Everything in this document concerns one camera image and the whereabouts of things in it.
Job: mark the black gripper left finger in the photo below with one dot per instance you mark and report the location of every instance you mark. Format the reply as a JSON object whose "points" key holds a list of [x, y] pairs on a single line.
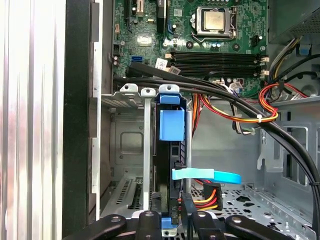
{"points": [[147, 225]]}

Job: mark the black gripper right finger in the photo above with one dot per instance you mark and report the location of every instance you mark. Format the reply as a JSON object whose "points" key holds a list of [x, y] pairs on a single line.
{"points": [[207, 225]]}

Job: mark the hard disk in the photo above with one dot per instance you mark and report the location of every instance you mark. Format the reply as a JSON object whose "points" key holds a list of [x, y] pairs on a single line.
{"points": [[172, 125]]}

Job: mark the metal disk bay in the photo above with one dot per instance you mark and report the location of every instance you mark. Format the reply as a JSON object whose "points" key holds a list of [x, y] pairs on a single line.
{"points": [[147, 150]]}

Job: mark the black open PC case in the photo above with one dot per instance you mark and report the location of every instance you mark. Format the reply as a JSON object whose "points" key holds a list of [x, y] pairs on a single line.
{"points": [[76, 100]]}

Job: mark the black RAM slot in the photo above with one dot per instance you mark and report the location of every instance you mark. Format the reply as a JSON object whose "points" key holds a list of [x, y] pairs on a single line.
{"points": [[215, 66], [215, 73]]}

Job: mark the green motherboard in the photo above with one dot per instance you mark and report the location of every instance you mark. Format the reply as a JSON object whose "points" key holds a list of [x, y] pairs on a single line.
{"points": [[150, 32]]}

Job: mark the CPU socket with metal cover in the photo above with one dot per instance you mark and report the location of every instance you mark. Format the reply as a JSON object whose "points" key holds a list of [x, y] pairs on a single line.
{"points": [[200, 22]]}

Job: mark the silver CPU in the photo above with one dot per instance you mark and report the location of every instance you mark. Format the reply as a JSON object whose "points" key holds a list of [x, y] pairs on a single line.
{"points": [[214, 20]]}

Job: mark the black expansion slot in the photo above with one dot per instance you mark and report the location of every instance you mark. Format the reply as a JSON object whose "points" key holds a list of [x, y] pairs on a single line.
{"points": [[127, 15]]}

